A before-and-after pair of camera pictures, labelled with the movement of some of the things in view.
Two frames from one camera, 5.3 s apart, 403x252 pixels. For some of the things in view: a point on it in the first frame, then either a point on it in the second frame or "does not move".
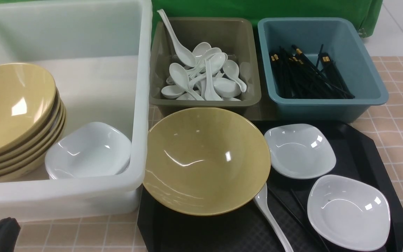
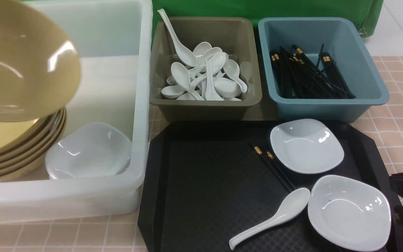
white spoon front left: [181, 77] does not move
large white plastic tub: [100, 52] does not move
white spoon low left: [172, 91] does not move
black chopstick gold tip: [301, 203] -> [271, 158]
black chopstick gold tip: [297, 217] -> [259, 153]
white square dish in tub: [91, 150] does not move
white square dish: [350, 213] does not move
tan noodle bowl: [206, 161] -> [28, 69]
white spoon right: [231, 69] does not move
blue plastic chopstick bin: [339, 40] does not move
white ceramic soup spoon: [261, 200] -> [295, 203]
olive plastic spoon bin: [235, 36] does not move
